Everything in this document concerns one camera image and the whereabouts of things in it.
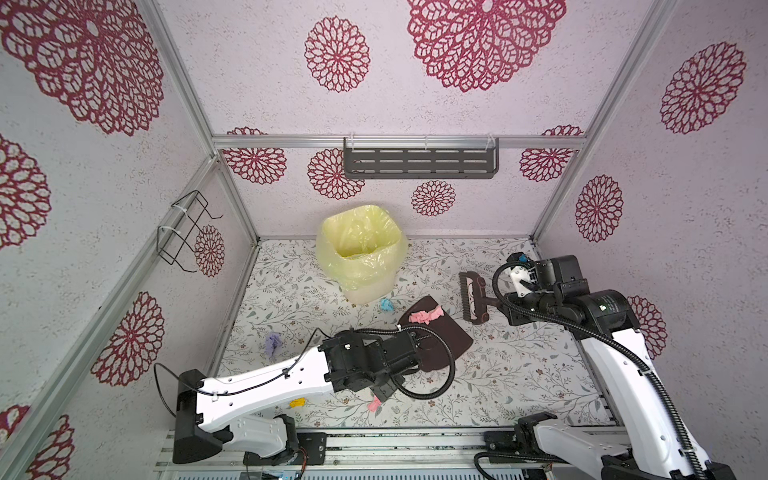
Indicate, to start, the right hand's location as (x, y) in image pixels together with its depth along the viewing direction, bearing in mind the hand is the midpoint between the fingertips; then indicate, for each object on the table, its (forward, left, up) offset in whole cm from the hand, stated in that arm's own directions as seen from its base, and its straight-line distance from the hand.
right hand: (505, 298), depth 70 cm
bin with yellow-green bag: (+28, +36, -14) cm, 48 cm away
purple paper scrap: (0, +63, -25) cm, 68 cm away
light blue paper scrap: (+14, +29, -25) cm, 41 cm away
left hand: (-16, +28, -10) cm, 34 cm away
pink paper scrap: (-2, +19, -5) cm, 20 cm away
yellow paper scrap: (-17, +51, -27) cm, 60 cm away
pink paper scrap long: (-18, +31, -26) cm, 44 cm away
